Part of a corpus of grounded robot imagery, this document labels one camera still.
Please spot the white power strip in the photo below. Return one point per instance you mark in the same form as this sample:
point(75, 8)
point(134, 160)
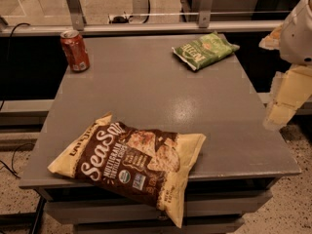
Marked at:
point(119, 19)

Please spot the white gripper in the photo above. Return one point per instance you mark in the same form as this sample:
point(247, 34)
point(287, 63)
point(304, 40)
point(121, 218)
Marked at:
point(298, 38)

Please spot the metal railing frame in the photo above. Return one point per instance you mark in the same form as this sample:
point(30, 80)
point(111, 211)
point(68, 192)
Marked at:
point(51, 17)

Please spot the red coke can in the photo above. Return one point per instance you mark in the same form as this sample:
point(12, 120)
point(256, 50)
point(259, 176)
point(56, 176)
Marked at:
point(75, 51)

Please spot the brown sea salt chip bag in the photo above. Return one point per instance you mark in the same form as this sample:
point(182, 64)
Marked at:
point(148, 166)

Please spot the green chip bag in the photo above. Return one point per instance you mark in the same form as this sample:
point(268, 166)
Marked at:
point(205, 50)

